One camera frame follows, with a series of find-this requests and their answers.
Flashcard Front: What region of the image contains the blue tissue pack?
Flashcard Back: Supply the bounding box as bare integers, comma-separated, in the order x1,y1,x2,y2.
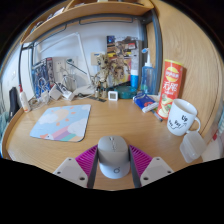
132,92,160,114

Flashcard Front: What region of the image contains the white desk lamp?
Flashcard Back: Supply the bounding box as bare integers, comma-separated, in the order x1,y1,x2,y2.
34,32,98,97

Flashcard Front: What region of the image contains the white wall socket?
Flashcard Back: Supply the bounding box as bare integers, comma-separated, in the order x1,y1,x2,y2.
53,57,66,73
65,57,78,68

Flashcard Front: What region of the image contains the small white square clock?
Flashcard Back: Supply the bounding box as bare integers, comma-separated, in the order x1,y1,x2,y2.
107,90,119,101

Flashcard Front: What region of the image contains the white power strip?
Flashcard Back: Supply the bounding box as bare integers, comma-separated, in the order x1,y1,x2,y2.
59,84,76,102

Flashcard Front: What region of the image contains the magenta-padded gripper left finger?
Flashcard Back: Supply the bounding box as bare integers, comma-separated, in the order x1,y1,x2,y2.
53,144,100,189

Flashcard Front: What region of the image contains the white red-capped pump bottle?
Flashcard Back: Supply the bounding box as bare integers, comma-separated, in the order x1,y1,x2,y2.
18,84,32,113

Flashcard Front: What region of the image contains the red chips can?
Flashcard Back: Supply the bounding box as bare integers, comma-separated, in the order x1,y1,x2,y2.
155,59,184,121

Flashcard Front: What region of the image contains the teal blanket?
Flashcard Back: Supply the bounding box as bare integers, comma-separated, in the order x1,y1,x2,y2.
0,111,9,158

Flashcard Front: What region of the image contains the colourful printed box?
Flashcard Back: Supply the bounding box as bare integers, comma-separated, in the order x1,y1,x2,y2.
105,34,139,86

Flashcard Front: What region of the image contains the pastel cloud print mouse pad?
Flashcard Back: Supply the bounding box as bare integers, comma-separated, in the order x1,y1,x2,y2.
29,104,92,143

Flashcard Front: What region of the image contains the blue spray bottle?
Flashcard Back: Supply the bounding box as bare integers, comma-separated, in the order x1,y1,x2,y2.
140,47,158,95

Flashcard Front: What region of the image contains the white computer mouse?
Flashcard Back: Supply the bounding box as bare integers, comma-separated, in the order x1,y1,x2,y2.
97,135,131,180

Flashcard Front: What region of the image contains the clear plastic container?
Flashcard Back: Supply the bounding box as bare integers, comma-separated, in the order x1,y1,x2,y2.
179,130,208,164

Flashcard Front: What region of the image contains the white mug with drawn face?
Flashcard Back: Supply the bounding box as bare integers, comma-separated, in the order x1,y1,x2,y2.
166,98,202,137

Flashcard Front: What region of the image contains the blue robot print box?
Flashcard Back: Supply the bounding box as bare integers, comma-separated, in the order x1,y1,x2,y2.
31,57,54,99

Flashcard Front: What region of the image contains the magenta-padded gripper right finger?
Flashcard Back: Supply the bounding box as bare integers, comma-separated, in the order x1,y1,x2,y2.
128,144,175,188

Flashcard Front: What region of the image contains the beige robot figure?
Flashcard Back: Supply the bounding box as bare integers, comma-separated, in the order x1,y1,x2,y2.
92,53,116,99

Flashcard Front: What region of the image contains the black ruler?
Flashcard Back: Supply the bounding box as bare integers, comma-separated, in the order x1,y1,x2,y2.
87,94,108,103

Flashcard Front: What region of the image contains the wooden shelf unit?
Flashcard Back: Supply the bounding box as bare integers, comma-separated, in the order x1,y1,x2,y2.
19,0,156,44

